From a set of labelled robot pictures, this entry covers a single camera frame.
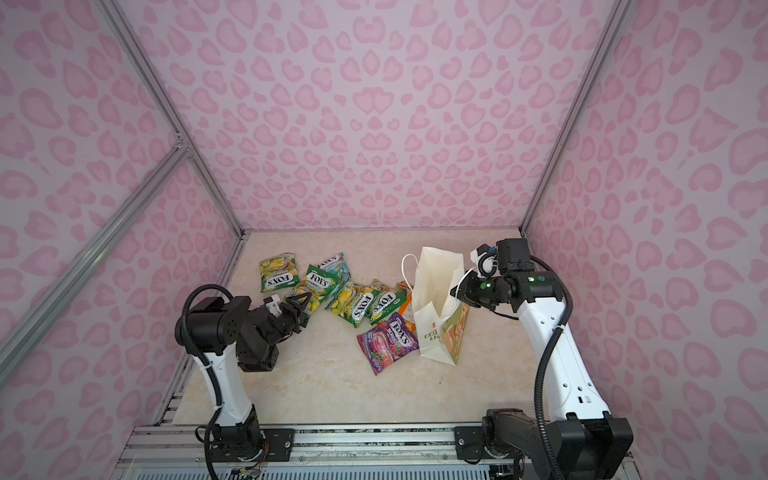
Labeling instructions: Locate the white illustrated paper bag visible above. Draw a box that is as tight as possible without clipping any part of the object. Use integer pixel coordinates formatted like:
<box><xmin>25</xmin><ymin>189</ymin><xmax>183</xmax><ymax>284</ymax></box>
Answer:
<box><xmin>401</xmin><ymin>247</ymin><xmax>469</xmax><ymax>366</ymax></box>

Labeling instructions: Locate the purple Fox's candy bag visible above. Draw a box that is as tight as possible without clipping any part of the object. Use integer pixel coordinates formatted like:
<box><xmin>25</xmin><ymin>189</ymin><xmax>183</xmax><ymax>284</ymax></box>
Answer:
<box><xmin>357</xmin><ymin>313</ymin><xmax>419</xmax><ymax>376</ymax></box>

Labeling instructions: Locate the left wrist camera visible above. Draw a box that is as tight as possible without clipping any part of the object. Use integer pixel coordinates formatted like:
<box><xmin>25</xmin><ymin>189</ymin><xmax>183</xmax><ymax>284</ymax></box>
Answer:
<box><xmin>263</xmin><ymin>295</ymin><xmax>282</xmax><ymax>317</ymax></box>

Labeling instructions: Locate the lime Fox's candy bag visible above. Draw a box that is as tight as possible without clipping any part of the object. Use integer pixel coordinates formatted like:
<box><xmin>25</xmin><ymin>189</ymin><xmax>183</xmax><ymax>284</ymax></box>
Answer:
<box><xmin>326</xmin><ymin>280</ymin><xmax>382</xmax><ymax>328</ymax></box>

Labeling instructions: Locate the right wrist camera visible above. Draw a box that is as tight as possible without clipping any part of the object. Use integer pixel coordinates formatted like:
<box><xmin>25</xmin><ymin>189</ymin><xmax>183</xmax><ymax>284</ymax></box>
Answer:
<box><xmin>470</xmin><ymin>244</ymin><xmax>497</xmax><ymax>277</ymax></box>

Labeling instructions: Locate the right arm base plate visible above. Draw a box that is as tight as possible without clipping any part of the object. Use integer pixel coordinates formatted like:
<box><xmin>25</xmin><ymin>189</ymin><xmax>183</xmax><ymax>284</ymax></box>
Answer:
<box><xmin>453</xmin><ymin>426</ymin><xmax>492</xmax><ymax>464</ymax></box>

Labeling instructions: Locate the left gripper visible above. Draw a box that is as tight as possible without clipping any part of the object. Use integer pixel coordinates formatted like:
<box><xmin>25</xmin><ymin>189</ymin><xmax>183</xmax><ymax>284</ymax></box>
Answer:
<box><xmin>268</xmin><ymin>295</ymin><xmax>312</xmax><ymax>350</ymax></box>

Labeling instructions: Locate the diagonal aluminium frame bar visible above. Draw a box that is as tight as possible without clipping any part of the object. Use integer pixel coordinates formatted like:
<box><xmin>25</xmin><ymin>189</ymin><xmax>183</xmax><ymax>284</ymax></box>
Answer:
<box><xmin>1</xmin><ymin>141</ymin><xmax>189</xmax><ymax>385</ymax></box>

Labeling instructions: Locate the aluminium mounting rail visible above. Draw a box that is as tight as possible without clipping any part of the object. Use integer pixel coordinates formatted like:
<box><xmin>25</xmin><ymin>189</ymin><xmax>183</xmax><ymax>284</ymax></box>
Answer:
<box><xmin>113</xmin><ymin>421</ymin><xmax>643</xmax><ymax>480</ymax></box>

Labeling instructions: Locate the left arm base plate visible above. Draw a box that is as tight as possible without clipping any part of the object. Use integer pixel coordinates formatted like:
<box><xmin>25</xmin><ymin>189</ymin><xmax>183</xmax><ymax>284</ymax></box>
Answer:
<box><xmin>209</xmin><ymin>427</ymin><xmax>296</xmax><ymax>463</ymax></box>

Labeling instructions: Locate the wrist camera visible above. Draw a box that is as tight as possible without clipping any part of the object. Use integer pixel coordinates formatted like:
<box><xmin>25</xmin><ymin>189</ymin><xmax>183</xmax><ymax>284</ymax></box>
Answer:
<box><xmin>470</xmin><ymin>244</ymin><xmax>497</xmax><ymax>277</ymax></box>
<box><xmin>263</xmin><ymin>295</ymin><xmax>282</xmax><ymax>317</ymax></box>

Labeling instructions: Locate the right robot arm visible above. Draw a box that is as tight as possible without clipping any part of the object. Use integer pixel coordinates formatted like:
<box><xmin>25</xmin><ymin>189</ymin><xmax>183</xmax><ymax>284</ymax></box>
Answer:
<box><xmin>451</xmin><ymin>238</ymin><xmax>634</xmax><ymax>479</ymax></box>

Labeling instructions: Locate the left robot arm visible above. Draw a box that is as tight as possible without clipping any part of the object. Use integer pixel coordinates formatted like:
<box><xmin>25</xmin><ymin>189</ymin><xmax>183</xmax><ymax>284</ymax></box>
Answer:
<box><xmin>175</xmin><ymin>284</ymin><xmax>312</xmax><ymax>457</ymax></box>

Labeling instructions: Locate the teal Fox's candy bag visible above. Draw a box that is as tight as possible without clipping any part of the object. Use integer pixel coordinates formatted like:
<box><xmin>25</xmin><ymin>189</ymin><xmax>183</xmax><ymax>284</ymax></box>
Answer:
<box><xmin>317</xmin><ymin>252</ymin><xmax>351</xmax><ymax>294</ymax></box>

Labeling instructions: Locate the orange candy bag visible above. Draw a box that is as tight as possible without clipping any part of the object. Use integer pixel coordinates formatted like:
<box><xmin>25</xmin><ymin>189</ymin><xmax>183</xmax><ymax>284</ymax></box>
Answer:
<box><xmin>397</xmin><ymin>281</ymin><xmax>416</xmax><ymax>334</ymax></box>

